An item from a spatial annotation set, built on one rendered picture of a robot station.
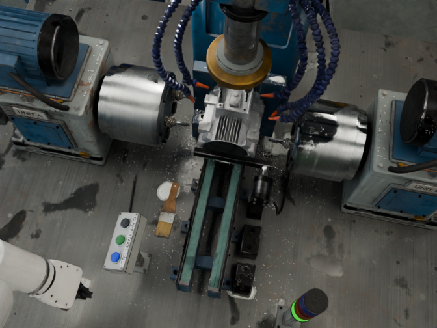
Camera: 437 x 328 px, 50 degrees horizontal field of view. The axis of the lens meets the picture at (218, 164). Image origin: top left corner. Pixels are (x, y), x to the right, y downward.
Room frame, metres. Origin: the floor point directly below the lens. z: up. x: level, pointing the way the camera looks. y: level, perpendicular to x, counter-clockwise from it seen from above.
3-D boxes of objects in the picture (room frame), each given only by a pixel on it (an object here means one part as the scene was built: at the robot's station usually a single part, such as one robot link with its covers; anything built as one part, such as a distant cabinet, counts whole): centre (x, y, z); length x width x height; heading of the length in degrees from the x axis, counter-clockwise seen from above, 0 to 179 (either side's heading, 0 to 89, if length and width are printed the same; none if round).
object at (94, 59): (0.84, 0.56, 0.99); 0.35 x 0.31 x 0.37; 82
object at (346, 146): (0.71, -0.36, 1.04); 0.41 x 0.25 x 0.25; 82
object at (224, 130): (0.76, -0.03, 1.01); 0.20 x 0.19 x 0.19; 172
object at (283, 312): (0.18, -0.26, 1.01); 0.08 x 0.08 x 0.42; 82
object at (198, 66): (0.91, -0.05, 0.97); 0.30 x 0.11 x 0.34; 82
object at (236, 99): (0.80, -0.04, 1.11); 0.12 x 0.11 x 0.07; 172
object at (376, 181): (0.68, -0.62, 0.99); 0.35 x 0.31 x 0.37; 82
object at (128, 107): (0.80, 0.32, 1.04); 0.37 x 0.25 x 0.25; 82
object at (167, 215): (0.52, 0.16, 0.80); 0.21 x 0.05 x 0.01; 172
